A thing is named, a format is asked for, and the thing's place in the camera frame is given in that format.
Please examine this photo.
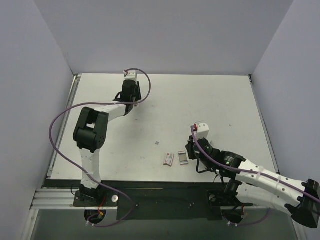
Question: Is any red white staple box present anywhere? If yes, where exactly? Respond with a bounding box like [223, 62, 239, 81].
[163, 152, 175, 167]

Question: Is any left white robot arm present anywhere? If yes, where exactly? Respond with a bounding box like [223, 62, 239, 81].
[73, 78, 142, 206]

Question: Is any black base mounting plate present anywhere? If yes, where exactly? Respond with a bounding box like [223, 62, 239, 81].
[71, 182, 251, 225]

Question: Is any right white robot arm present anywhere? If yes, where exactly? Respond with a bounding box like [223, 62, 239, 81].
[185, 136, 320, 229]

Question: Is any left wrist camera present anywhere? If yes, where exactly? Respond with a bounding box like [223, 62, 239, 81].
[123, 70, 138, 82]

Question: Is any aluminium frame rail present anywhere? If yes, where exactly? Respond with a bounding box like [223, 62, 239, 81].
[30, 74, 81, 211]

